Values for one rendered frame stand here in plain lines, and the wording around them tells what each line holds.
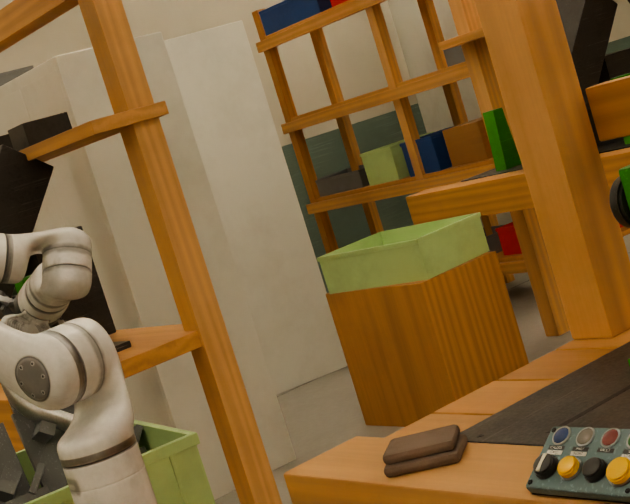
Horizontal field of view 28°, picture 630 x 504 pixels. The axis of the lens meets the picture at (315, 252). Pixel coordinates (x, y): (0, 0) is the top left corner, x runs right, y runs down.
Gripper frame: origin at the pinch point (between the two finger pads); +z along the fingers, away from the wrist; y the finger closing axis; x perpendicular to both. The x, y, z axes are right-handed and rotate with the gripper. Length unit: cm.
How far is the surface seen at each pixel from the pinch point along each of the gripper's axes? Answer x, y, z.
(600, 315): -25, -80, -42
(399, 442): 15, -45, -58
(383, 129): -510, -244, 618
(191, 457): 15.8, -29.2, -20.3
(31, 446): 16.7, -9.0, 4.3
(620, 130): -49, -70, -56
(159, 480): 20.8, -25.9, -19.6
